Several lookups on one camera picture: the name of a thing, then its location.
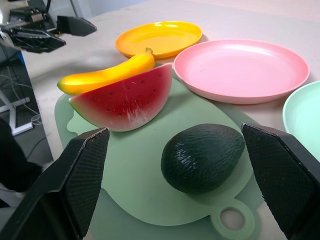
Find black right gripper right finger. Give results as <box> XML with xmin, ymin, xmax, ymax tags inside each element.
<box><xmin>240</xmin><ymin>122</ymin><xmax>320</xmax><ymax>240</ymax></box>

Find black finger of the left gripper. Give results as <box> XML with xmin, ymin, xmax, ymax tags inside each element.
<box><xmin>56</xmin><ymin>15</ymin><xmax>98</xmax><ymax>38</ymax></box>
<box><xmin>9</xmin><ymin>27</ymin><xmax>67</xmax><ymax>54</ymax></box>

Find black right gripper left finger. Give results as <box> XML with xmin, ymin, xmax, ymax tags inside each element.
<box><xmin>0</xmin><ymin>127</ymin><xmax>111</xmax><ymax>240</ymax></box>

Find mint green plastic plate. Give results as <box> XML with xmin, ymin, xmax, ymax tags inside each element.
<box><xmin>282</xmin><ymin>80</ymin><xmax>320</xmax><ymax>163</ymax></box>

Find yellow plastic plate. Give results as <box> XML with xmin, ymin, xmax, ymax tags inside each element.
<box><xmin>114</xmin><ymin>21</ymin><xmax>203</xmax><ymax>60</ymax></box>

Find pink plastic plate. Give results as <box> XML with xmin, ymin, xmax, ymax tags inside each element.
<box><xmin>173</xmin><ymin>39</ymin><xmax>311</xmax><ymax>105</ymax></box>

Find yellow toy banana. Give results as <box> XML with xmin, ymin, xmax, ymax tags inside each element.
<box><xmin>56</xmin><ymin>47</ymin><xmax>156</xmax><ymax>96</ymax></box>

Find light green cutting board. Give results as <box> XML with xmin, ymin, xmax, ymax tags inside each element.
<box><xmin>54</xmin><ymin>74</ymin><xmax>262</xmax><ymax>240</ymax></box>

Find black rounded shape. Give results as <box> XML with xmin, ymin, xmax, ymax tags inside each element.
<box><xmin>0</xmin><ymin>116</ymin><xmax>44</xmax><ymax>209</ymax></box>

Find dark green toy avocado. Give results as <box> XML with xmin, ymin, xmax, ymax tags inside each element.
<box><xmin>160</xmin><ymin>123</ymin><xmax>246</xmax><ymax>195</ymax></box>

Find red toy watermelon slice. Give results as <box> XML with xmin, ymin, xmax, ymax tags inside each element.
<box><xmin>68</xmin><ymin>62</ymin><xmax>174</xmax><ymax>133</ymax></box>

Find white coiled cable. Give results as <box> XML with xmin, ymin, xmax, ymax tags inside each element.
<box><xmin>30</xmin><ymin>112</ymin><xmax>44</xmax><ymax>127</ymax></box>

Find white metal frame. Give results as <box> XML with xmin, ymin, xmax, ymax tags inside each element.
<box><xmin>0</xmin><ymin>89</ymin><xmax>35</xmax><ymax>137</ymax></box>

